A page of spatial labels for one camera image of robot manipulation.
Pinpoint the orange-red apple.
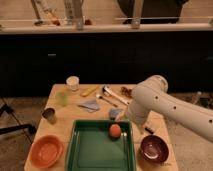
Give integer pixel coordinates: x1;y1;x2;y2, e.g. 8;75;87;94
109;124;121;138

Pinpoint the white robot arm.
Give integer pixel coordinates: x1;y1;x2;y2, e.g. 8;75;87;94
125;75;213;143

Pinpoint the metal spoon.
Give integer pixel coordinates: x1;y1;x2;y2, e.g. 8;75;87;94
96;94;118;107

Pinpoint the bunch of brown grapes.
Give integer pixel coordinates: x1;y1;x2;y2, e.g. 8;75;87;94
120;87;132;98

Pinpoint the grey folded cloth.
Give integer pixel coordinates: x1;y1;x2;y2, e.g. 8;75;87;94
79;99;100;112

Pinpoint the blue sponge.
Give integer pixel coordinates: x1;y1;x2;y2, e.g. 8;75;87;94
109;108;122;120

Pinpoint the wooden table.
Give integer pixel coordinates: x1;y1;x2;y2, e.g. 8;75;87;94
24;84;178;171

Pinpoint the green translucent cup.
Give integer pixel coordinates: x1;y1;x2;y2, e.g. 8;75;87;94
56;92;68;106

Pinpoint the small metal cup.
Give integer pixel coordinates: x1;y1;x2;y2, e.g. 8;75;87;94
42;108;57;124

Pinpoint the green plastic tray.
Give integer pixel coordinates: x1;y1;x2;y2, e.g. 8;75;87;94
65;120;136;171

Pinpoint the dark purple bowl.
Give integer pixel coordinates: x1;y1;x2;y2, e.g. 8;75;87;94
139;135;169;164

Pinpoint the orange bowl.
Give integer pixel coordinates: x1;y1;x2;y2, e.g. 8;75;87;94
30;135;64;169

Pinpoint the black stand base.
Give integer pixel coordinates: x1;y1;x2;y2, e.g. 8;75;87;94
0;99;37;143

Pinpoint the white handled utensil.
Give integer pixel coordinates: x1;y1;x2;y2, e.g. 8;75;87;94
102;86;129;106

